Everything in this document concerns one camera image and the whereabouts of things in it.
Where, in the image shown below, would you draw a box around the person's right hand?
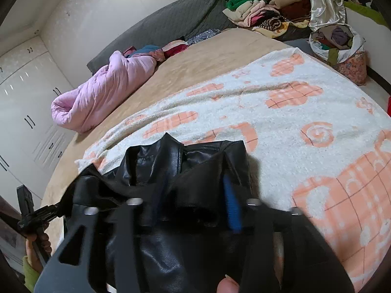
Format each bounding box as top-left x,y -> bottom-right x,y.
216,275 -> 240,293

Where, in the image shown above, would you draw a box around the white orange patterned blanket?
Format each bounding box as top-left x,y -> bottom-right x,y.
75,47 -> 391,293

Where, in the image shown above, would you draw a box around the grey quilted headboard cushion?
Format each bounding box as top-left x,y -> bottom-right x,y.
86,0 -> 236,75

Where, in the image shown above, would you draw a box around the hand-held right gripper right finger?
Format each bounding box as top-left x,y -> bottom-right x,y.
31,204 -> 63,220

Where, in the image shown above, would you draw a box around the white wardrobe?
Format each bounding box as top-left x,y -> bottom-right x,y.
0,31 -> 80,203

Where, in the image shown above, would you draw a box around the green cloth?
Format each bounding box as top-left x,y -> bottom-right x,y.
344,0 -> 388,26

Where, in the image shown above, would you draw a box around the black leather jacket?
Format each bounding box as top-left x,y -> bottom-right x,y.
63,133 -> 294,293

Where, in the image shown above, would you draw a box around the person's left hand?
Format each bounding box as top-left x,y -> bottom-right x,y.
25,231 -> 53,273

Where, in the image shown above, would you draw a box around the floral bag of clothes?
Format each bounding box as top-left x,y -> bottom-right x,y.
309,24 -> 367,86

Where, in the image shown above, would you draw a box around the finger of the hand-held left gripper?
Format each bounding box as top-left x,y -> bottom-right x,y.
33,172 -> 170,293
222,175 -> 356,293

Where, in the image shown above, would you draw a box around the blue patterned cloth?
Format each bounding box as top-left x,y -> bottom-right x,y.
186,28 -> 221,46

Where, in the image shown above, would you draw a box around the pile of folded clothes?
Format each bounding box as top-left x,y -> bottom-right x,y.
222,0 -> 312,37

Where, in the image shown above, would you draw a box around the cream satin cloth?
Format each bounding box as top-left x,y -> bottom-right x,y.
293,0 -> 347,32

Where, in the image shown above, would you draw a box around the blue and red clothes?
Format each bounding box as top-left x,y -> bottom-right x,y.
124,40 -> 190,61

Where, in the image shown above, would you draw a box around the person's left forearm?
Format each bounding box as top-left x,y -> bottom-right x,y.
22,256 -> 42,292

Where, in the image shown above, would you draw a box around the pink quilt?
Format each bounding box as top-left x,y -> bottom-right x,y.
51,50 -> 159,133

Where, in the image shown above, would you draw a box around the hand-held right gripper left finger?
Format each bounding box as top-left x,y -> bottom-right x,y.
17,186 -> 33,220

